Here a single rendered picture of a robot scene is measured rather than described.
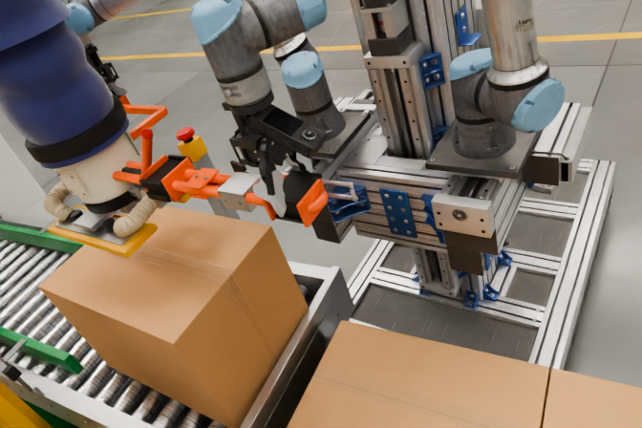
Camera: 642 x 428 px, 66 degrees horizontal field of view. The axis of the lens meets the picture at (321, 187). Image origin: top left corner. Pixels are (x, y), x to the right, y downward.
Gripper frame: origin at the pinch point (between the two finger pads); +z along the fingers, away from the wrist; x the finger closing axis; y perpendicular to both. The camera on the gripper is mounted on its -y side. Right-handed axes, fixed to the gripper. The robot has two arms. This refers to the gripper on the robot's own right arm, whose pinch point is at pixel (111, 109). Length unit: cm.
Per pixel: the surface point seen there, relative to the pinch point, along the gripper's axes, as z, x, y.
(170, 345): 33, -48, 55
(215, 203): 53, 18, 0
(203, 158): 33.5, 21.4, 2.2
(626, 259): 126, 94, 135
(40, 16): -36, -26, 41
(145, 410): 72, -53, 22
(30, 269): 73, -25, -96
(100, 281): 31, -39, 18
